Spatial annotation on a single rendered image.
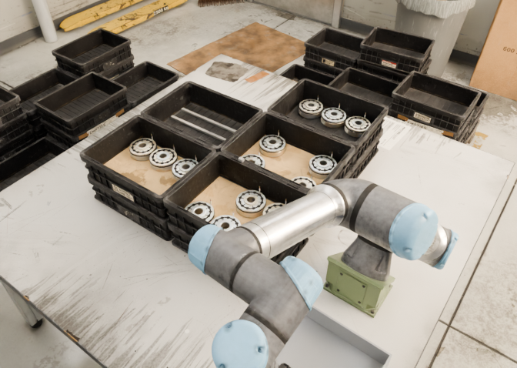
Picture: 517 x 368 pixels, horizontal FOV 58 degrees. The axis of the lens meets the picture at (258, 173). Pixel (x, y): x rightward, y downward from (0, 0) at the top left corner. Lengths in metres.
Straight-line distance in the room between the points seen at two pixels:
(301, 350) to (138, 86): 2.37
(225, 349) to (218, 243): 0.17
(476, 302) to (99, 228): 1.79
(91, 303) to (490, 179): 1.57
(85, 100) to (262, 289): 2.33
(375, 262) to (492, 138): 2.29
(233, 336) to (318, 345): 0.45
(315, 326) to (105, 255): 0.88
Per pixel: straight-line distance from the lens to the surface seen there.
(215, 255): 0.74
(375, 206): 0.99
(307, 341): 1.09
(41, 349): 2.45
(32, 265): 1.79
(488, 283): 2.69
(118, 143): 1.88
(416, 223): 0.98
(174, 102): 2.04
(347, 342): 1.10
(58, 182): 2.06
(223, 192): 1.67
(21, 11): 4.80
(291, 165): 1.78
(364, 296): 1.50
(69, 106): 2.88
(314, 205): 0.93
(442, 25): 3.77
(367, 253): 1.44
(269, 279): 0.70
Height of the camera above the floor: 2.01
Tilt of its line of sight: 43 degrees down
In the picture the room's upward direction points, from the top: straight up
